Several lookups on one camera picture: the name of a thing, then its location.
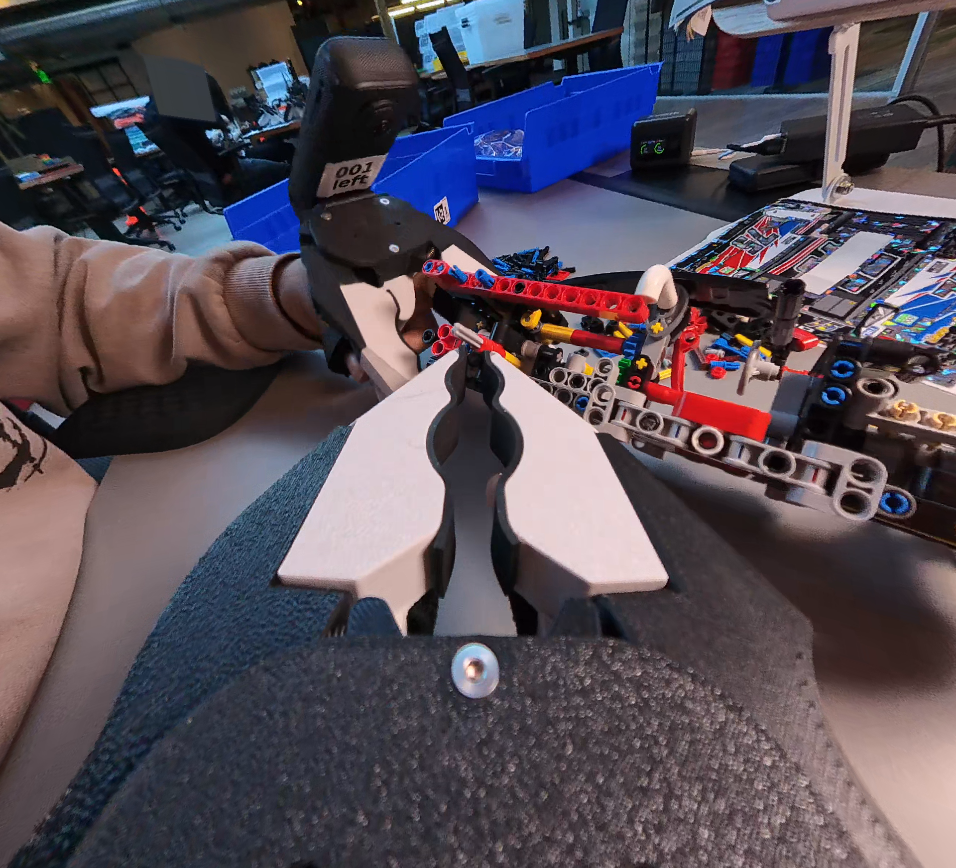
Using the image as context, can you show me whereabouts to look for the white metal book stand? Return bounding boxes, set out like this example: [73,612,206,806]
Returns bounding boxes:
[762,0,956,219]

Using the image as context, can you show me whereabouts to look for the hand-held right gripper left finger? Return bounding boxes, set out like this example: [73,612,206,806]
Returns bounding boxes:
[276,347,460,635]

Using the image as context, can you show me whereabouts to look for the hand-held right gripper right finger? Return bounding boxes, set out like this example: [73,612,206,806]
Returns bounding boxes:
[487,351,669,638]

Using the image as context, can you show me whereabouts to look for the person's left forearm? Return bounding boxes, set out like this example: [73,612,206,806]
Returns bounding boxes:
[0,222,330,417]

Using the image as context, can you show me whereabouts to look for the black power adapter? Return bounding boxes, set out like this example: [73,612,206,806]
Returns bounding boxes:
[728,103,946,193]

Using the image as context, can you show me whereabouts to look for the black device with display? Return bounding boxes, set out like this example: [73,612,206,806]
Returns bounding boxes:
[629,108,699,171]

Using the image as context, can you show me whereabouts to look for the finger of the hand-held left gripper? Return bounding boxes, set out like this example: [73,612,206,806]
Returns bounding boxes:
[435,243,500,279]
[341,274,443,400]

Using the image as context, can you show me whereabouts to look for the blue bin with tag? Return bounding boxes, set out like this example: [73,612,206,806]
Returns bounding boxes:
[223,125,480,255]

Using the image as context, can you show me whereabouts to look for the black chair armrest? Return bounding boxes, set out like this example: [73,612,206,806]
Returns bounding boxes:
[56,356,288,460]

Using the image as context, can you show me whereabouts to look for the black power cable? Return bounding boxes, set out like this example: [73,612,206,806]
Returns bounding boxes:
[892,95,956,171]

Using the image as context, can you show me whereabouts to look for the large blue storage bin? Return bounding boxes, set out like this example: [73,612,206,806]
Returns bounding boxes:
[444,62,666,196]

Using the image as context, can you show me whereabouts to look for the grey ventilation duct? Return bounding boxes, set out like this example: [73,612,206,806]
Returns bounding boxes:
[0,0,315,48]

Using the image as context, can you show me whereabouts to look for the white storage boxes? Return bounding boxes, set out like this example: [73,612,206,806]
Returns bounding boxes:
[414,0,527,66]

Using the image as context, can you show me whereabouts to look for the computer monitor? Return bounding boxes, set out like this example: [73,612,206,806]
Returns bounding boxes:
[90,95,161,156]
[248,59,300,96]

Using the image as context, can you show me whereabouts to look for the lego car model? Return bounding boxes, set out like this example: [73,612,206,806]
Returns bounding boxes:
[418,259,956,548]

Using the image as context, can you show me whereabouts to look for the black office chair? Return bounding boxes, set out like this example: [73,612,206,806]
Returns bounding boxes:
[428,26,473,111]
[590,0,632,70]

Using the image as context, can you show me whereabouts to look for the pile of black blue pins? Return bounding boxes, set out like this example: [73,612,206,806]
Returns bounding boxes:
[489,246,576,281]

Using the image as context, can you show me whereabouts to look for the holographic sticker sheet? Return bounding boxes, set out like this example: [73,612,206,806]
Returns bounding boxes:
[668,200,956,391]

